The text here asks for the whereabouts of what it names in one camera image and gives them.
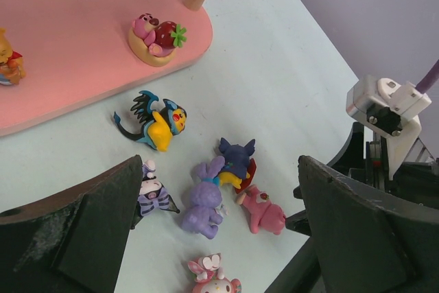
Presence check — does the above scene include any black purple-bow imp figurine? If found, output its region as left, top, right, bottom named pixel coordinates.
left=137, top=160, right=180, bottom=218

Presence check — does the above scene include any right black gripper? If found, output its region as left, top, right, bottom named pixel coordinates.
left=268, top=123, right=438, bottom=292

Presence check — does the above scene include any purple bunny figurine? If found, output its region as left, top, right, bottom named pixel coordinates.
left=181, top=156, right=225, bottom=239

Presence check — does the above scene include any yellow mouse dragon-costume figurine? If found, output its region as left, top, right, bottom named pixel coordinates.
left=113, top=91, right=187, bottom=152

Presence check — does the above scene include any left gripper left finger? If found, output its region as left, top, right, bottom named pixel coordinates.
left=1, top=155, right=143, bottom=292

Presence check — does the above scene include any pink bear strawberry figurine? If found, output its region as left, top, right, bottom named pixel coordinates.
left=128, top=12, right=187, bottom=67

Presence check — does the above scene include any yellow mouse navy-hood figurine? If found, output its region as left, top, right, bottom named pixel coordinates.
left=217, top=137, right=256, bottom=194

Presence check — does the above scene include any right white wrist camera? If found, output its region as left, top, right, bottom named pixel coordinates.
left=346, top=75, right=431, bottom=180

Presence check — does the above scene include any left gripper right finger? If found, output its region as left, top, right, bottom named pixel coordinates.
left=298, top=156, right=438, bottom=292

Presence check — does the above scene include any pink three-tier shelf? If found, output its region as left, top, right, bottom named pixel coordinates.
left=0, top=0, right=268, bottom=138

